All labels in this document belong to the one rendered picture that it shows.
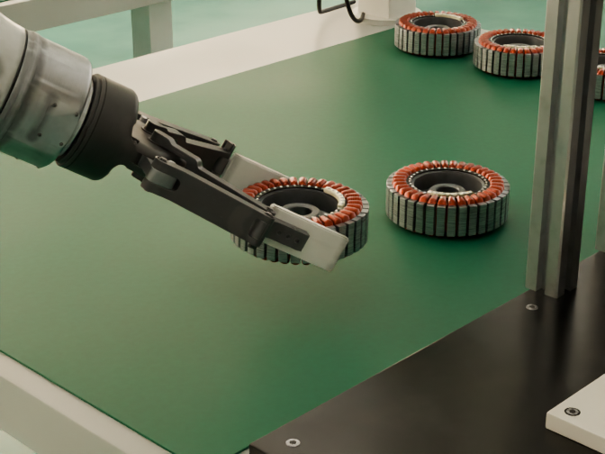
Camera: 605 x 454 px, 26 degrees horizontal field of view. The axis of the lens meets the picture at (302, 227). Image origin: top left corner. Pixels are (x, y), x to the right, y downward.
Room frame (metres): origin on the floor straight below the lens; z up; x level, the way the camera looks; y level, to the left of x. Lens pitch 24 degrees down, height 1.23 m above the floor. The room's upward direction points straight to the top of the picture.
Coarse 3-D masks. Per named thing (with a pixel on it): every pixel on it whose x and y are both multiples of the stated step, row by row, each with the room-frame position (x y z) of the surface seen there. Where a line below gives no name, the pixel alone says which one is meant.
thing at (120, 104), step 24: (96, 96) 0.91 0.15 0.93; (120, 96) 0.92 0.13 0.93; (96, 120) 0.90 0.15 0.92; (120, 120) 0.91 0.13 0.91; (72, 144) 0.90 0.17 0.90; (96, 144) 0.89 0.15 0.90; (120, 144) 0.90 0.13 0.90; (144, 144) 0.91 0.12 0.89; (72, 168) 0.91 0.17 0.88; (96, 168) 0.90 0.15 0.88
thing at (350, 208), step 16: (256, 192) 0.99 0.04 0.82; (272, 192) 1.00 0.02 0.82; (288, 192) 1.01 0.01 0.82; (304, 192) 1.01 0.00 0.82; (320, 192) 1.01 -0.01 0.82; (336, 192) 0.99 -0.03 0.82; (352, 192) 1.00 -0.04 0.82; (288, 208) 0.98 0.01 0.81; (304, 208) 0.99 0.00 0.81; (320, 208) 1.00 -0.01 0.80; (336, 208) 0.99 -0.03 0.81; (352, 208) 0.96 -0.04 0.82; (368, 208) 0.97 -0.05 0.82; (336, 224) 0.93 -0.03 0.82; (352, 224) 0.94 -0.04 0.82; (240, 240) 0.95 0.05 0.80; (352, 240) 0.94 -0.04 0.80; (256, 256) 0.94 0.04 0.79; (272, 256) 0.93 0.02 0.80; (288, 256) 0.93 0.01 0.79
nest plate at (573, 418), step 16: (592, 384) 0.75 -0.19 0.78; (576, 400) 0.73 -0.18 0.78; (592, 400) 0.73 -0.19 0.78; (560, 416) 0.71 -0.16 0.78; (576, 416) 0.71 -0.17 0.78; (592, 416) 0.71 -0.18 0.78; (560, 432) 0.71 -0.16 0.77; (576, 432) 0.70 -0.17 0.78; (592, 432) 0.70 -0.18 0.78; (592, 448) 0.69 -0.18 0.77
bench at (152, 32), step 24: (0, 0) 1.93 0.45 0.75; (24, 0) 1.94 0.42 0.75; (48, 0) 1.96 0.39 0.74; (72, 0) 1.99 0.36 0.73; (96, 0) 2.03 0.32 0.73; (120, 0) 2.06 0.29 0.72; (144, 0) 2.10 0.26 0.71; (168, 0) 2.13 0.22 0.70; (24, 24) 1.93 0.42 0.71; (48, 24) 1.96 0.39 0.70; (144, 24) 2.16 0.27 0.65; (168, 24) 2.18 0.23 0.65; (144, 48) 2.16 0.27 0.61; (168, 48) 2.18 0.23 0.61
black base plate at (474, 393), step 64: (512, 320) 0.87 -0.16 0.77; (576, 320) 0.87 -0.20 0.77; (384, 384) 0.77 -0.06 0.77; (448, 384) 0.77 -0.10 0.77; (512, 384) 0.77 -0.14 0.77; (576, 384) 0.77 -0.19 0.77; (256, 448) 0.70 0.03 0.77; (320, 448) 0.70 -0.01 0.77; (384, 448) 0.70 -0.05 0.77; (448, 448) 0.70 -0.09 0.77; (512, 448) 0.70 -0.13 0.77; (576, 448) 0.70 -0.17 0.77
